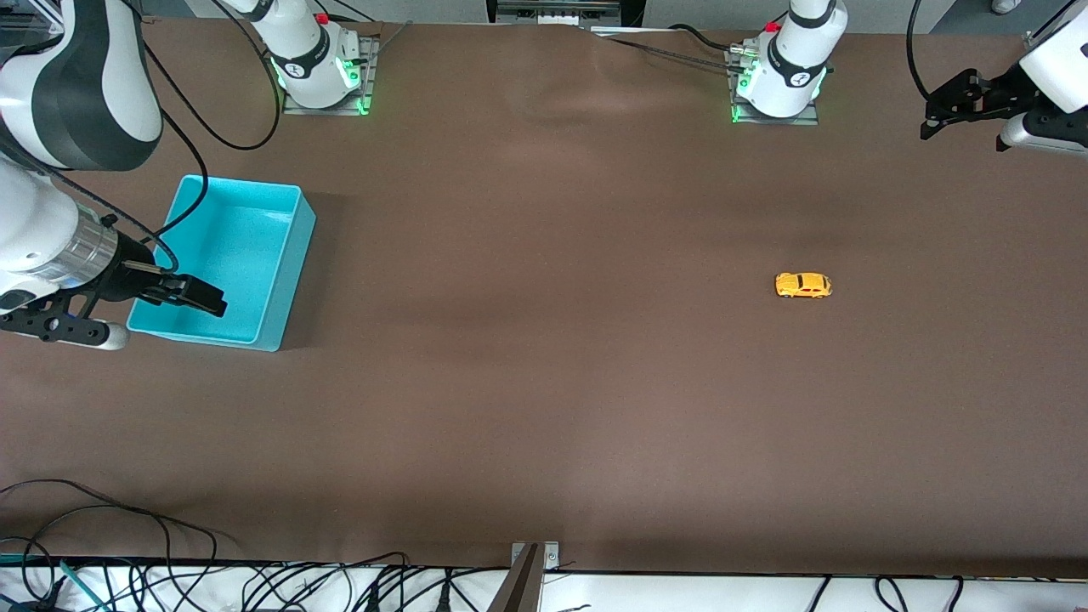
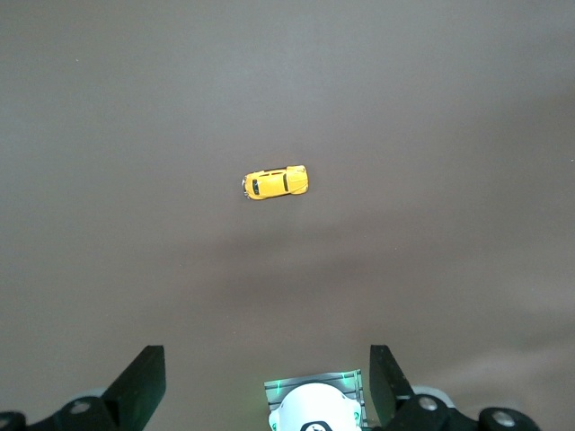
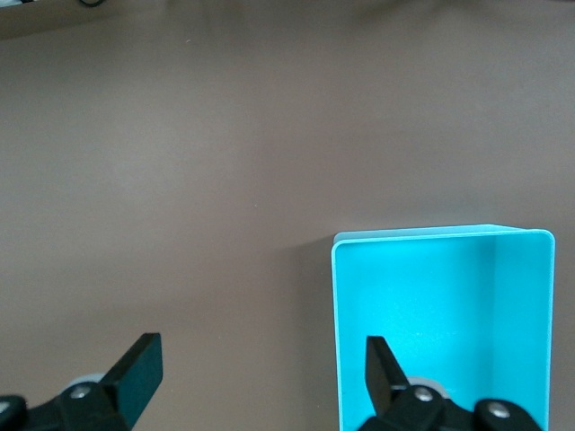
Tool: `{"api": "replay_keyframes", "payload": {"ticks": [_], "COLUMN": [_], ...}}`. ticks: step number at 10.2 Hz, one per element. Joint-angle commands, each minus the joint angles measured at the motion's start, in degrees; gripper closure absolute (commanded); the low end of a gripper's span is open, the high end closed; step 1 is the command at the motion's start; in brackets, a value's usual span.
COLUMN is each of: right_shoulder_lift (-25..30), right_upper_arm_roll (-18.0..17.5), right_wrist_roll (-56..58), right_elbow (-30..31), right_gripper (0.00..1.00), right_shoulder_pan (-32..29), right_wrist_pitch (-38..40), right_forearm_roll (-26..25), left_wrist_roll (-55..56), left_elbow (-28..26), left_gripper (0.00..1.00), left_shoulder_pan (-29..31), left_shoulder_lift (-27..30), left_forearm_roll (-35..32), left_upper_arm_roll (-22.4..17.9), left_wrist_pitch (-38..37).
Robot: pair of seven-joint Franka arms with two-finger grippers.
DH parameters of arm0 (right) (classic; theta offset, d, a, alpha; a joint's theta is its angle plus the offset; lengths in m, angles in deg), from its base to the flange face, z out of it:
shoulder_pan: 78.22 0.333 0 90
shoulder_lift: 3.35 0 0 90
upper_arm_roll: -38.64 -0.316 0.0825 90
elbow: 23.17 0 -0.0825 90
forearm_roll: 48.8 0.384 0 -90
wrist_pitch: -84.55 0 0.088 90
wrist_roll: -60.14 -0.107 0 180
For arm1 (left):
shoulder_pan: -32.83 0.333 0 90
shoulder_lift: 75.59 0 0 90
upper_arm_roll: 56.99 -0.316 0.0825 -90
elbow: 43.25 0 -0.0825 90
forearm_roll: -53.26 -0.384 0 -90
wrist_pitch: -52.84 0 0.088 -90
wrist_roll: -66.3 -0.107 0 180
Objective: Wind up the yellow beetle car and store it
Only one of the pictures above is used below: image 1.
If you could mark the thin grey rod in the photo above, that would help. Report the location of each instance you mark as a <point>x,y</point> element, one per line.
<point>387,42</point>

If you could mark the grey camera pole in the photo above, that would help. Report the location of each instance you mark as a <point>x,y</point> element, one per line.
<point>520,588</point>

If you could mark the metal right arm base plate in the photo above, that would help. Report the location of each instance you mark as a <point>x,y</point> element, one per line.
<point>364,95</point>

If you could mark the grey power strip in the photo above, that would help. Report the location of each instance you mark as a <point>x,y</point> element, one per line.
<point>557,10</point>

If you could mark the teal plastic bin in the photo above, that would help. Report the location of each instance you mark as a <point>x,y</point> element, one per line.
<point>229,255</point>

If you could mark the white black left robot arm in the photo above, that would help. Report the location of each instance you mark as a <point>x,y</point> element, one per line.
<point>795,59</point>

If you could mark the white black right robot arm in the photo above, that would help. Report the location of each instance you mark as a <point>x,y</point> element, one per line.
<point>51,85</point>

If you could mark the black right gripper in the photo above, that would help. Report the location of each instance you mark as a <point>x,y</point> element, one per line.
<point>130,265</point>

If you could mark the small metal mounting plate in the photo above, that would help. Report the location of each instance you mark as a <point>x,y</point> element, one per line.
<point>552,557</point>

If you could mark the yellow beetle toy car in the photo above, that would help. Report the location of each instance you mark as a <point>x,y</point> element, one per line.
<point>803,286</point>

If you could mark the black power plug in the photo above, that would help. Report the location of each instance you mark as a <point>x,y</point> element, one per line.
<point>444,595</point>
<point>371,597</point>

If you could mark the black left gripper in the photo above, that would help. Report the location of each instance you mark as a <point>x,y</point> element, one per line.
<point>1006,91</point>

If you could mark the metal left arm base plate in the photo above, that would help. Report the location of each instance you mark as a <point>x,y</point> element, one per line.
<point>812,117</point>

